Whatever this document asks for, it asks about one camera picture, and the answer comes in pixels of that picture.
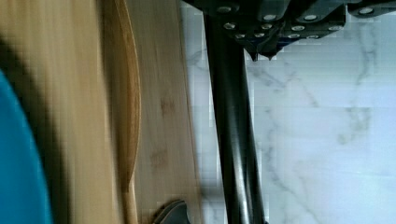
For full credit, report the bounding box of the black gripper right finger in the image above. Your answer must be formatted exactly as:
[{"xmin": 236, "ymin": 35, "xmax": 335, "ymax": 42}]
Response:
[{"xmin": 258, "ymin": 0, "xmax": 395, "ymax": 59}]

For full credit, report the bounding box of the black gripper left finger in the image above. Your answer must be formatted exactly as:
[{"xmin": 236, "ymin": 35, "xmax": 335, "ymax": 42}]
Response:
[{"xmin": 183, "ymin": 0, "xmax": 289, "ymax": 61}]

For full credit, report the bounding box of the wooden drawer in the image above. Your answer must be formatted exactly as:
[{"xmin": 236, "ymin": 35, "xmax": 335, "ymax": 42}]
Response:
[{"xmin": 1, "ymin": 0, "xmax": 204, "ymax": 224}]

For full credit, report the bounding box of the blue plate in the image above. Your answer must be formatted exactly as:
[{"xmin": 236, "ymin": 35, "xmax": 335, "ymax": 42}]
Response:
[{"xmin": 0, "ymin": 75, "xmax": 53, "ymax": 224}]

